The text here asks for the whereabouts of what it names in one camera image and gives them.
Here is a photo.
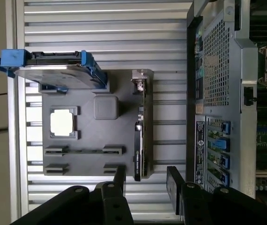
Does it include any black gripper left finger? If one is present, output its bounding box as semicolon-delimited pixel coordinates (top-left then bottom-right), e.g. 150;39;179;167
11;165;134;225

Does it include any silver CPU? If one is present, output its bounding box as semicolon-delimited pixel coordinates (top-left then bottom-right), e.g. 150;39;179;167
50;109;75;136

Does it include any grey parts rack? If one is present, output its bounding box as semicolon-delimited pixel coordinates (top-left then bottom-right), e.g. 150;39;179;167
38;68;154;178

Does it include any blue expansion slot clip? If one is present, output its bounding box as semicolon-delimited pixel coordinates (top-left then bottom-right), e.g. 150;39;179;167
219;154;230;169
220;120;232;134
212;138;230;150
219;171;230;186

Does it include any hard disk in blue carrier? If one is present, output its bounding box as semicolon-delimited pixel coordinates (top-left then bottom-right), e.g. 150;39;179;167
0;49;108;91

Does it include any graphics card with black shroud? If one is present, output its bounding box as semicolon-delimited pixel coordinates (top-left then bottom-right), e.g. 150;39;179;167
131;69;148;181

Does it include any open black PC case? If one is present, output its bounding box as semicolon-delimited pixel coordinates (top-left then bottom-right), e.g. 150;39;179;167
186;0;267;211

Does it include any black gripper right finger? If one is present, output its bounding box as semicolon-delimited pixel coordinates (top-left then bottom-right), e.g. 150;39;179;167
167;165;267;225

